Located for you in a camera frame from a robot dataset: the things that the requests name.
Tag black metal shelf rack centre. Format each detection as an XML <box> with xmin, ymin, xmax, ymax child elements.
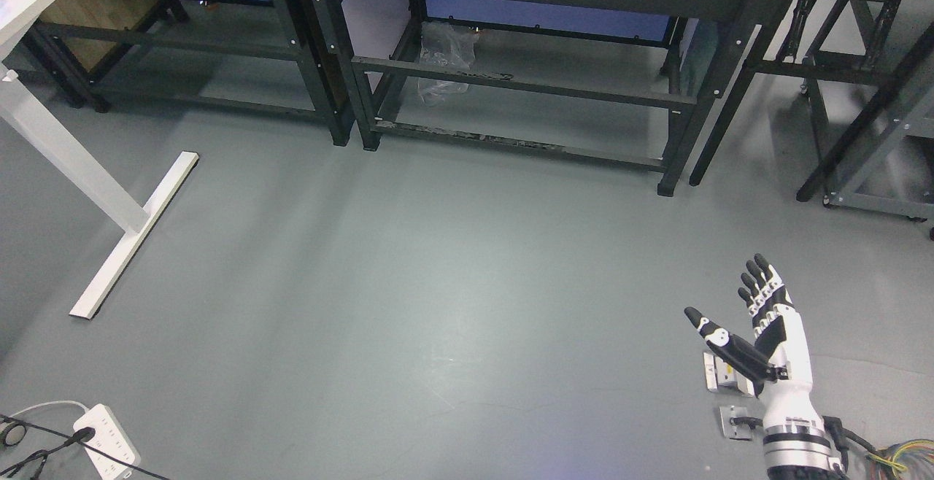
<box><xmin>310</xmin><ymin>0</ymin><xmax>781</xmax><ymax>197</ymax></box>

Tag metal floor plate upper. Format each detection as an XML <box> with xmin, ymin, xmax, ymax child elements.
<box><xmin>703</xmin><ymin>352</ymin><xmax>754</xmax><ymax>397</ymax></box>

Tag white power strip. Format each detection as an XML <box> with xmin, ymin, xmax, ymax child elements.
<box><xmin>72</xmin><ymin>403</ymin><xmax>141</xmax><ymax>479</ymax></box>

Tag metal floor plate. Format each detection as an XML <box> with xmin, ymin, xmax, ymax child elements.
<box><xmin>718</xmin><ymin>406</ymin><xmax>762</xmax><ymax>441</ymax></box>
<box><xmin>703</xmin><ymin>352</ymin><xmax>754</xmax><ymax>397</ymax></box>

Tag black metal shelf rack left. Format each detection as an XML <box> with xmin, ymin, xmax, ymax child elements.
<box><xmin>24</xmin><ymin>0</ymin><xmax>353</xmax><ymax>147</ymax></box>

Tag coloured wire bundle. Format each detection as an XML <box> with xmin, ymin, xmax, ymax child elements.
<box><xmin>861</xmin><ymin>438</ymin><xmax>934</xmax><ymax>480</ymax></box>

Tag black tape roll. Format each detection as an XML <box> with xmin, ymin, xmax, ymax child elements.
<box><xmin>0</xmin><ymin>422</ymin><xmax>27</xmax><ymax>448</ymax></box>

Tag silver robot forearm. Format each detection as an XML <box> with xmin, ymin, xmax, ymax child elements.
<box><xmin>762</xmin><ymin>418</ymin><xmax>849</xmax><ymax>479</ymax></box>

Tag black metal shelf rack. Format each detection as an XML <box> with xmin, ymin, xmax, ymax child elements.
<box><xmin>310</xmin><ymin>0</ymin><xmax>781</xmax><ymax>197</ymax></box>
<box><xmin>24</xmin><ymin>0</ymin><xmax>353</xmax><ymax>147</ymax></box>

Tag metal floor plate lower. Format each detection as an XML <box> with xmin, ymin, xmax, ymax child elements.
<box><xmin>718</xmin><ymin>406</ymin><xmax>762</xmax><ymax>441</ymax></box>

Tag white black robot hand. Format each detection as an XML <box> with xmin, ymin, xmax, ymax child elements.
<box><xmin>684</xmin><ymin>254</ymin><xmax>823</xmax><ymax>429</ymax></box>

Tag clear plastic bag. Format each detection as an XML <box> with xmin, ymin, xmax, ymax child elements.
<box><xmin>417</xmin><ymin>22</ymin><xmax>480</xmax><ymax>107</ymax></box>

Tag white desk with T leg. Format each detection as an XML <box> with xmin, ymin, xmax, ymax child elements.
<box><xmin>1</xmin><ymin>0</ymin><xmax>199</xmax><ymax>320</ymax></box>

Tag wooden top table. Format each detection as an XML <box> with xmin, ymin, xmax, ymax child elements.
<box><xmin>688</xmin><ymin>0</ymin><xmax>932</xmax><ymax>194</ymax></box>

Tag grey metal cart frame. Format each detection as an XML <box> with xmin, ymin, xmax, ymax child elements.
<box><xmin>795</xmin><ymin>0</ymin><xmax>934</xmax><ymax>240</ymax></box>

